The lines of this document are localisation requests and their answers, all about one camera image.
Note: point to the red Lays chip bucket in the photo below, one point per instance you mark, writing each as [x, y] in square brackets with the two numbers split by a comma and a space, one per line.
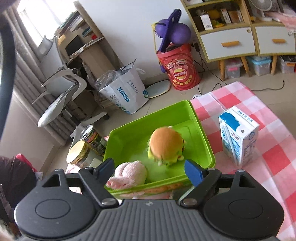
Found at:
[179, 65]

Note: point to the purple bouncing ball toy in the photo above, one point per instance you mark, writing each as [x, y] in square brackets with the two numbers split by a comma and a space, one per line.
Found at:
[172, 31]

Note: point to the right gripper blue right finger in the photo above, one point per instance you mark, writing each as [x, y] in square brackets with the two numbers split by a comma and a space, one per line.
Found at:
[197, 174]

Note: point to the clear blue storage box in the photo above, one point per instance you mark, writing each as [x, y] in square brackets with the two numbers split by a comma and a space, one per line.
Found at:
[259, 65]

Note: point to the grey white office chair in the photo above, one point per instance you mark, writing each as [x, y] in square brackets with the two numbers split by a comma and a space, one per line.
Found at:
[67, 92]

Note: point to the gold lid cookie jar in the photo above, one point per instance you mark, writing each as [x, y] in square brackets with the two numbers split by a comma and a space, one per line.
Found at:
[81, 155]

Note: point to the white bathroom scale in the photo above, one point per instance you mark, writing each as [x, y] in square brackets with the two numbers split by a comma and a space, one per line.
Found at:
[158, 88]

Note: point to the blue white milk carton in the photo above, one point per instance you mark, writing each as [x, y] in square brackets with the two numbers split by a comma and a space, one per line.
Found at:
[239, 133]

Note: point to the pink fluffy plush toy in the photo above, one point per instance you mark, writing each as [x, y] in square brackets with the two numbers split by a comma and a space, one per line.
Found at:
[128, 175]

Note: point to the white desk fan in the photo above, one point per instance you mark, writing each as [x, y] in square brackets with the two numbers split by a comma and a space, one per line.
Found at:
[262, 6]

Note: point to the low white drawer cabinet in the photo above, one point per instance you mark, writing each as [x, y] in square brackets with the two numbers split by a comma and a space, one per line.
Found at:
[273, 39]

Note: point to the wooden cabinet with drawers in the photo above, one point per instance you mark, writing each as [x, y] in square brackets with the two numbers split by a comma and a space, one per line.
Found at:
[233, 40]

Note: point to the white paper shopping bag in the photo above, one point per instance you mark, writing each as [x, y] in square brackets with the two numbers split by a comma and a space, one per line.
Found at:
[124, 88]

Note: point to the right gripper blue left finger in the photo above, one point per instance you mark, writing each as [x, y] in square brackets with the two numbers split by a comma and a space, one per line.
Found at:
[102, 172]

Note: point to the wooden desk with shelves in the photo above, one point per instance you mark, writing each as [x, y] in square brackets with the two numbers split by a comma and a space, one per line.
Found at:
[83, 45]

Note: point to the pink checkered tablecloth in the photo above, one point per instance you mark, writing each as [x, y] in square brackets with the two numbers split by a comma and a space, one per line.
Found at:
[262, 194]

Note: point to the hamburger plush toy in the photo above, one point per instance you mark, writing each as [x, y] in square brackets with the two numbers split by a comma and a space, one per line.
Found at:
[166, 146]

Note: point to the green plastic cookie bin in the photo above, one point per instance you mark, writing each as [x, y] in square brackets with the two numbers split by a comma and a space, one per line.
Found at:
[129, 143]

